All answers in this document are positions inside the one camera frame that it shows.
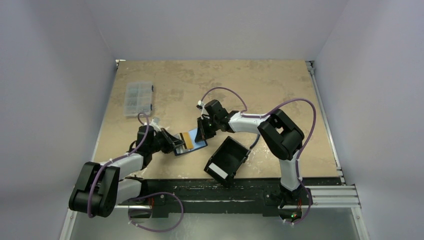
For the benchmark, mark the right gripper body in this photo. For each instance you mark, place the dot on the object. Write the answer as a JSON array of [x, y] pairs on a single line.
[[205, 127]]

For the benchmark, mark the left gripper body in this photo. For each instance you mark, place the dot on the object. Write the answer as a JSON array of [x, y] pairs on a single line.
[[159, 141]]

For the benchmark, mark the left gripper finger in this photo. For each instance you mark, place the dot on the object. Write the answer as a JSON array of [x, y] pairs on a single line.
[[167, 149], [170, 139]]

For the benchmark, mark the blue card holder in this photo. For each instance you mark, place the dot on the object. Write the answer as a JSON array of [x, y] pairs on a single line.
[[180, 151]]

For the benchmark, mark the gold credit card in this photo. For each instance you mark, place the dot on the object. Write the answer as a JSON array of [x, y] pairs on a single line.
[[187, 140]]

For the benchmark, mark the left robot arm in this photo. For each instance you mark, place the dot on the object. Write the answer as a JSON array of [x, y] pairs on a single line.
[[102, 186]]

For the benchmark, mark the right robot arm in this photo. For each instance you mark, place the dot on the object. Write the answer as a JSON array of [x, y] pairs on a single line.
[[283, 137]]

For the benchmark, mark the white card in tray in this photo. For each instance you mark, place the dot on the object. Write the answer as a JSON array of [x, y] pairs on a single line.
[[217, 170]]

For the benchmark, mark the clear plastic organizer box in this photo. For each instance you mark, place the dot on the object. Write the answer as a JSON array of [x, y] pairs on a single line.
[[138, 98]]

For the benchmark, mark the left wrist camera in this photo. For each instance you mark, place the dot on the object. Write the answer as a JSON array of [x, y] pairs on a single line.
[[155, 124]]

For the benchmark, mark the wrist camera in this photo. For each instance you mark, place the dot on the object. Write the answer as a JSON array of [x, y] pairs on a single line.
[[155, 124], [201, 106]]

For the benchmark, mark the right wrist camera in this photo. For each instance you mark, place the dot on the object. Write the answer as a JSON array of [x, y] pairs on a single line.
[[201, 106]]

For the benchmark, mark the blue handled pliers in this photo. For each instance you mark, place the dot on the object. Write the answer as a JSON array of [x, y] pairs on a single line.
[[255, 142]]

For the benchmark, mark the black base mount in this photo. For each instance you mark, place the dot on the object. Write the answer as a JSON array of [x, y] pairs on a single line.
[[206, 196]]

